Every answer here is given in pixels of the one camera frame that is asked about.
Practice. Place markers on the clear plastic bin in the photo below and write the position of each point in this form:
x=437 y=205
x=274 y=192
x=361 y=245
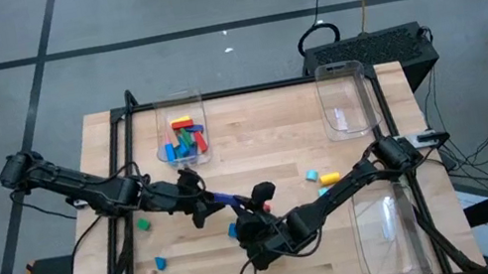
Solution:
x=341 y=89
x=164 y=113
x=387 y=233

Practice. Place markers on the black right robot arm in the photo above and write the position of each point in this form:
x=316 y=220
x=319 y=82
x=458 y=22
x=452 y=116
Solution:
x=343 y=185

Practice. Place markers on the red cube block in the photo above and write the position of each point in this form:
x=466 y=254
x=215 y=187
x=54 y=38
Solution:
x=267 y=208

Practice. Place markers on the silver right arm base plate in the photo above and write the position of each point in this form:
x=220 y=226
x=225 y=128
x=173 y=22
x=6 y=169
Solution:
x=407 y=137

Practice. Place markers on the red rectangular bar block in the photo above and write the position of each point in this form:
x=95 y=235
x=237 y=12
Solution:
x=201 y=142
x=182 y=124

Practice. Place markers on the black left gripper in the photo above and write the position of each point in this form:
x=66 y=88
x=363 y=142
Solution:
x=194 y=196

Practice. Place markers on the green rectangular bar block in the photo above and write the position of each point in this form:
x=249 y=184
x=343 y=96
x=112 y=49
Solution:
x=186 y=138

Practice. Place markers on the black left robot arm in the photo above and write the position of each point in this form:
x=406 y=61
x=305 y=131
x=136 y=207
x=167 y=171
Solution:
x=81 y=186

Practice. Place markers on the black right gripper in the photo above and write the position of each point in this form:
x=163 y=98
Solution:
x=267 y=239

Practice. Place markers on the black computer case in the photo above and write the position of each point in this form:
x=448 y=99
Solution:
x=369 y=49

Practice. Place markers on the green cube block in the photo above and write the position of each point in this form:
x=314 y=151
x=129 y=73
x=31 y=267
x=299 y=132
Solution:
x=143 y=224

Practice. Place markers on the light cyan small block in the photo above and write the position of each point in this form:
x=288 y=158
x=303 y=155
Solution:
x=323 y=191
x=312 y=175

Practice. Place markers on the black aluminium table frame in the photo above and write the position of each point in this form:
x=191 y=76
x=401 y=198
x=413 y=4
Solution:
x=241 y=91

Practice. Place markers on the yellow rectangular bar block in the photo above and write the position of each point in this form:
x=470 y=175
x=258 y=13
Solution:
x=180 y=119

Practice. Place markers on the navy rectangular bar block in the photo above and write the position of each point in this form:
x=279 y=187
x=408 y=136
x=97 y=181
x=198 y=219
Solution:
x=195 y=128
x=229 y=200

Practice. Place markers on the yellow cylinder block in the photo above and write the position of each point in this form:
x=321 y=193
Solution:
x=329 y=178

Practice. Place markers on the pink rectangular bar block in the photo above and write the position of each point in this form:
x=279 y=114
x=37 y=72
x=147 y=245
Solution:
x=167 y=138

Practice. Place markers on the blue small wedge block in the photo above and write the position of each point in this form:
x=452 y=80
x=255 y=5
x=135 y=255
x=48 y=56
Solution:
x=160 y=263

